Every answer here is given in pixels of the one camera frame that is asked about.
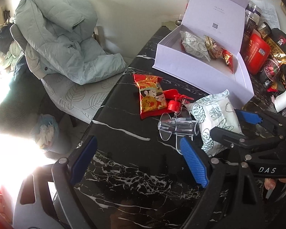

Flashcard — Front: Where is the white patterned snack bag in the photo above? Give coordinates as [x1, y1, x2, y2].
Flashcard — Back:
[185, 90, 242, 157]
[180, 31, 211, 62]

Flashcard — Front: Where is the clear acrylic stand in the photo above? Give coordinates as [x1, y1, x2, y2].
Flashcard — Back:
[157, 108, 200, 151]

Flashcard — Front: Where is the red gold-lettered snack packet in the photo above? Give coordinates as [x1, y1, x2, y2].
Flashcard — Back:
[222, 49, 234, 73]

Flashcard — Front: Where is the red toy fan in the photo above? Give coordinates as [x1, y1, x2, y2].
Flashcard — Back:
[163, 89, 194, 113]

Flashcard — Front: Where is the brown nutritious cereal packet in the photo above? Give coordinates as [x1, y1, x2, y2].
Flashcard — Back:
[205, 35, 223, 60]

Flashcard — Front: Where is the red cartoon couple snack bag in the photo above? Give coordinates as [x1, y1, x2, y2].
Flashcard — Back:
[133, 74, 168, 119]

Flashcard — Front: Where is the person's right hand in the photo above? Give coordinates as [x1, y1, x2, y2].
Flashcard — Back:
[264, 178, 286, 190]

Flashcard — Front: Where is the white paper roll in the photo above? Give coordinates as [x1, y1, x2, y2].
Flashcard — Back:
[272, 91, 286, 113]

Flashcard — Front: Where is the red cylindrical tin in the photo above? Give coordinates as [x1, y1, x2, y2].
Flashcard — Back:
[242, 34, 270, 75]

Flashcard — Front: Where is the black gold oats bag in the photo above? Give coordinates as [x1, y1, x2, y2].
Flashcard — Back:
[258, 28, 286, 93]

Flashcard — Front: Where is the lavender open gift box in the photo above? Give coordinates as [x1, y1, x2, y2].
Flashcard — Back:
[153, 0, 254, 109]

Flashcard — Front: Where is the small dark snack jar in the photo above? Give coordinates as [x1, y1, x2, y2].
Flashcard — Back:
[257, 22, 271, 39]

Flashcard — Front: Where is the printed white paper sheet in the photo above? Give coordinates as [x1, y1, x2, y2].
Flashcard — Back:
[252, 0, 280, 29]

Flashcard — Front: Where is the tall dark clear jar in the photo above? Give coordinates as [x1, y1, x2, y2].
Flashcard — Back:
[241, 9, 260, 52]

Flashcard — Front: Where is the green lily pad coaster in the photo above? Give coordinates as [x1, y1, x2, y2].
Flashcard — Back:
[162, 20, 181, 31]

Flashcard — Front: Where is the grey-green puffer jacket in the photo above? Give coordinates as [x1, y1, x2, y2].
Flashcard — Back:
[15, 0, 127, 85]

